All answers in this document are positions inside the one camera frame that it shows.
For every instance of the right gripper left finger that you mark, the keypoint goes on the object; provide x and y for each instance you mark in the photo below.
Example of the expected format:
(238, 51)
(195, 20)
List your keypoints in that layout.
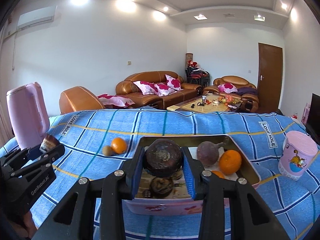
(73, 217)

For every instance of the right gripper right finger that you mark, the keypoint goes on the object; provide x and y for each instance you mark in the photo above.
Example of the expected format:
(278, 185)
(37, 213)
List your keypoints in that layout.
(250, 216)

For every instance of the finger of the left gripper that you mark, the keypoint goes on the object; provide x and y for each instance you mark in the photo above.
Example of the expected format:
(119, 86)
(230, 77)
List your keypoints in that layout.
(40, 158)
(20, 157)

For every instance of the layered cake slice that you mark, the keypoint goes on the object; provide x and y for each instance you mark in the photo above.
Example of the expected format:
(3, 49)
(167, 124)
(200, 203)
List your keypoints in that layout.
(49, 142)

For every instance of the large orange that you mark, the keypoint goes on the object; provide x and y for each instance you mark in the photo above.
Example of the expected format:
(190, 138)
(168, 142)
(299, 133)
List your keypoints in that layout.
(230, 162)

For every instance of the dark round mangosteen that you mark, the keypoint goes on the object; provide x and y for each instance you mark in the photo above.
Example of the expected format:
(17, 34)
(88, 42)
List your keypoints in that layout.
(162, 158)

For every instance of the orange in tin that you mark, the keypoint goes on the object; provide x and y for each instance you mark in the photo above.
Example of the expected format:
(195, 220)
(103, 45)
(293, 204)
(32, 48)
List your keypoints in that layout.
(219, 174)

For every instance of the blue plaid tablecloth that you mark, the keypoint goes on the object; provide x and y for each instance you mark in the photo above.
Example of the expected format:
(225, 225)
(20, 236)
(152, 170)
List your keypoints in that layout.
(260, 136)

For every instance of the pink electric kettle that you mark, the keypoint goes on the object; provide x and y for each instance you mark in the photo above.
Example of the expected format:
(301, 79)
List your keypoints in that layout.
(28, 114)

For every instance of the small brown kiwi fruit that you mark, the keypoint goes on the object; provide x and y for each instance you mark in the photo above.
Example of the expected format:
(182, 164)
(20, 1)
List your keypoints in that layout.
(107, 151)

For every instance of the newspaper lining in tin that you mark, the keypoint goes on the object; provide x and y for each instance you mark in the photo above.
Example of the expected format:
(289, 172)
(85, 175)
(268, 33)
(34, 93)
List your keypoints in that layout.
(162, 187)

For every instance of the pink metal tin box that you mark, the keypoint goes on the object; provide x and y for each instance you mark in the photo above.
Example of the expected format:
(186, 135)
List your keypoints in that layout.
(184, 199)

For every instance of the brown leather chair near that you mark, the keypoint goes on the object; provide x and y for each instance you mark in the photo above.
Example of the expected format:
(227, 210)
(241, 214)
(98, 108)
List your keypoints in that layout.
(78, 98)

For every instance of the dark purple passion fruit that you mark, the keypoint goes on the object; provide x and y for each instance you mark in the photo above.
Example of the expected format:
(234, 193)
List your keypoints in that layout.
(208, 153)

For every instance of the small orange on cloth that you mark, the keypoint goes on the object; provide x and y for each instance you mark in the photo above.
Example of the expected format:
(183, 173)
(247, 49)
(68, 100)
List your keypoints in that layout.
(119, 145)

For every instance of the pink floral pillow on floor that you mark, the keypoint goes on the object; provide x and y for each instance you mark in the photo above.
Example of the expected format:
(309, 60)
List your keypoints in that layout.
(115, 101)

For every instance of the pink cartoon cup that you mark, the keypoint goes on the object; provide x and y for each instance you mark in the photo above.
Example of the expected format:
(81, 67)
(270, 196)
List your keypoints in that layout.
(299, 150)

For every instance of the brown leather three-seat sofa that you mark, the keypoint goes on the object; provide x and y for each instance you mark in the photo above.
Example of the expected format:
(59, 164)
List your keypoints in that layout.
(127, 89)

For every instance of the brown leather armchair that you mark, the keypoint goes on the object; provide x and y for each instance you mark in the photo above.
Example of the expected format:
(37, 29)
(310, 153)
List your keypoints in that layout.
(237, 87)

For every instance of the wooden coffee table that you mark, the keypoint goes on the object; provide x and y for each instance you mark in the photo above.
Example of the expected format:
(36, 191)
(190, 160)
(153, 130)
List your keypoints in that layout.
(204, 104)

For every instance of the fruit pile on coffee table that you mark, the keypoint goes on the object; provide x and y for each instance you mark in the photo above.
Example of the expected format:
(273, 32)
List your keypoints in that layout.
(230, 100)

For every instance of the pink floral pillow left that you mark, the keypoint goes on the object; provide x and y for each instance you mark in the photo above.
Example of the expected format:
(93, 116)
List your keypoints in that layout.
(146, 87)

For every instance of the black television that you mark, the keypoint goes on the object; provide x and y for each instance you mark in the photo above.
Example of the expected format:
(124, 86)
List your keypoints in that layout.
(313, 121)

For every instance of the purple blanket on armchair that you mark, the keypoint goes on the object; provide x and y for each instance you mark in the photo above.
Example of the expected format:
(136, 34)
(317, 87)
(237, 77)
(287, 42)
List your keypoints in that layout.
(246, 90)

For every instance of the pink floral pillow armchair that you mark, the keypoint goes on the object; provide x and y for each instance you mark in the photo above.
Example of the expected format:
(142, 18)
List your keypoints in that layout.
(227, 88)

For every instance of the pink floral pillow middle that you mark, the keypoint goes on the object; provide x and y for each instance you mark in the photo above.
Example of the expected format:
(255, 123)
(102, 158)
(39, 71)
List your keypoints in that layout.
(163, 90)

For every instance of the white air conditioner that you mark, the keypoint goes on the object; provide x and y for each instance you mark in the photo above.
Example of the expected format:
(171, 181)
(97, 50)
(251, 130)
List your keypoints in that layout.
(35, 17)

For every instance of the pink floral pillow right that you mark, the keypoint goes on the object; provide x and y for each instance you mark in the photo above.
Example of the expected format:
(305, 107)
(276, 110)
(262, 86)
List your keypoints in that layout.
(173, 83)

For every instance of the stacked black chairs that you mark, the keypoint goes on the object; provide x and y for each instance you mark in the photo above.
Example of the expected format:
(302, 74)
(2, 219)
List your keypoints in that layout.
(198, 77)

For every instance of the brown wooden door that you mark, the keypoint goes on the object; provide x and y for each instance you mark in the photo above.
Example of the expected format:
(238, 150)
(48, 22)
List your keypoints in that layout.
(270, 77)

